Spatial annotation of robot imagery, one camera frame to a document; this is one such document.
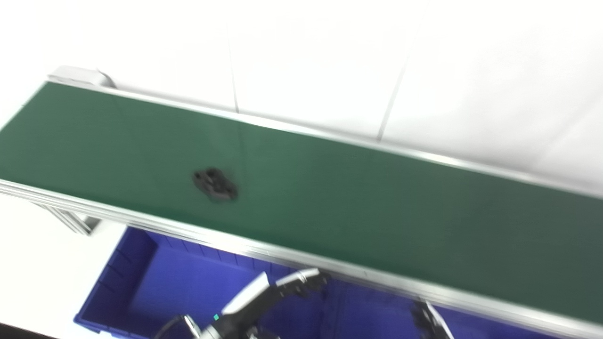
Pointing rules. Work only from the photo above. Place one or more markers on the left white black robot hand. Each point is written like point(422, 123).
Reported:
point(247, 306)

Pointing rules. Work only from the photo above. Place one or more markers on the grey conveyor end housing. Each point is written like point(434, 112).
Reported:
point(80, 75)

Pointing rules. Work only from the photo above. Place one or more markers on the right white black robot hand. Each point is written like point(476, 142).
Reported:
point(431, 325)

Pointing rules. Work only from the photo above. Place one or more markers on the blue plastic bin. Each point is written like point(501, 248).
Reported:
point(155, 292)
point(377, 315)

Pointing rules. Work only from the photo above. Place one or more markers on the aluminium conveyor support leg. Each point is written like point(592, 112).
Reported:
point(75, 220)

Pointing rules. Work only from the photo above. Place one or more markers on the green conveyor belt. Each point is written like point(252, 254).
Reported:
point(377, 212)

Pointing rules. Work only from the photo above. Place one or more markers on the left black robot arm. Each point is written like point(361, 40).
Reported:
point(212, 333)

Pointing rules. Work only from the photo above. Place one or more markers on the black metal part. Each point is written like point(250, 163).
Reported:
point(215, 184)

